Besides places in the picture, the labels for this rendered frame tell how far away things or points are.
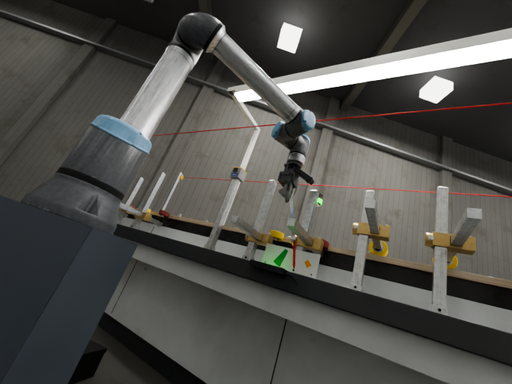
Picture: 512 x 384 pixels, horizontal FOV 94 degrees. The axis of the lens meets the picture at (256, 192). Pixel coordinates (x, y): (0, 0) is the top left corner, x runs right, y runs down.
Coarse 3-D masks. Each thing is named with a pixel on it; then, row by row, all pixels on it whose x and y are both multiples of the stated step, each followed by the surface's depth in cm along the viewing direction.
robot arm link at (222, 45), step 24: (192, 24) 85; (216, 24) 85; (216, 48) 89; (240, 48) 91; (240, 72) 94; (264, 72) 97; (264, 96) 99; (288, 96) 102; (288, 120) 105; (312, 120) 106
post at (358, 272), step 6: (366, 192) 104; (372, 192) 103; (366, 198) 103; (372, 198) 102; (366, 222) 98; (360, 234) 97; (360, 240) 96; (366, 240) 95; (360, 246) 95; (366, 246) 94; (360, 252) 94; (366, 252) 96; (360, 258) 93; (354, 264) 93; (360, 264) 92; (354, 270) 92; (360, 270) 91; (354, 276) 91; (360, 276) 90; (354, 282) 90; (360, 282) 89
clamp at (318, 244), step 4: (296, 236) 108; (300, 240) 107; (316, 240) 103; (320, 240) 102; (292, 244) 109; (296, 244) 106; (300, 244) 106; (304, 244) 105; (312, 244) 103; (316, 244) 102; (320, 244) 102; (308, 248) 106; (312, 248) 103; (316, 248) 101; (320, 248) 102; (320, 252) 105
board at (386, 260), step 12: (168, 216) 188; (180, 216) 182; (228, 228) 156; (288, 240) 132; (336, 252) 118; (348, 252) 115; (396, 264) 104; (408, 264) 102; (420, 264) 100; (456, 276) 93; (468, 276) 91; (480, 276) 90
